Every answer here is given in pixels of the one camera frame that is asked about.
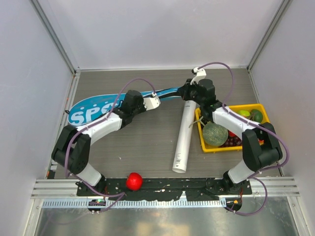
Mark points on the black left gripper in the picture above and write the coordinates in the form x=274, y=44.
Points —
x=141, y=101

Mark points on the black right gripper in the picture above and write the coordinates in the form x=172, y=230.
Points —
x=185, y=89

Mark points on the blue sport racket bag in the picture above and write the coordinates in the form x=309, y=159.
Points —
x=89, y=109

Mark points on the white shuttlecock tube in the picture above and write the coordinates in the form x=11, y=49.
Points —
x=184, y=138

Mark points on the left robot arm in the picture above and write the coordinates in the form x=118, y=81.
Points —
x=72, y=148

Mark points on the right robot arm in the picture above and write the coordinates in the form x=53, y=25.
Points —
x=260, y=144

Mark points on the black grape bunch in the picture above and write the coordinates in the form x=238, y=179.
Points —
x=201, y=120

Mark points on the green netted melon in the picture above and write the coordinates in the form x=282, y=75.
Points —
x=214, y=134

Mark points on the yellow-green fruit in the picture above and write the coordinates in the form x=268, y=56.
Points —
x=244, y=113

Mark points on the red apple in tray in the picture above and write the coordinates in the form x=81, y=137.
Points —
x=231, y=134

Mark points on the green lime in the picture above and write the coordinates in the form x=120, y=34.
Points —
x=256, y=115

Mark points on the red apple on table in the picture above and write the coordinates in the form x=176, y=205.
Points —
x=134, y=181

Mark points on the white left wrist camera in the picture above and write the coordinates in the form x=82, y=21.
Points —
x=151, y=101

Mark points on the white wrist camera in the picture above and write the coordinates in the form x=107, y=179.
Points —
x=151, y=101
x=199, y=74

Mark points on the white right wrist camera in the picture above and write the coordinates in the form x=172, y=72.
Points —
x=199, y=74

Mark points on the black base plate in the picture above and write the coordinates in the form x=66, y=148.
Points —
x=171, y=189

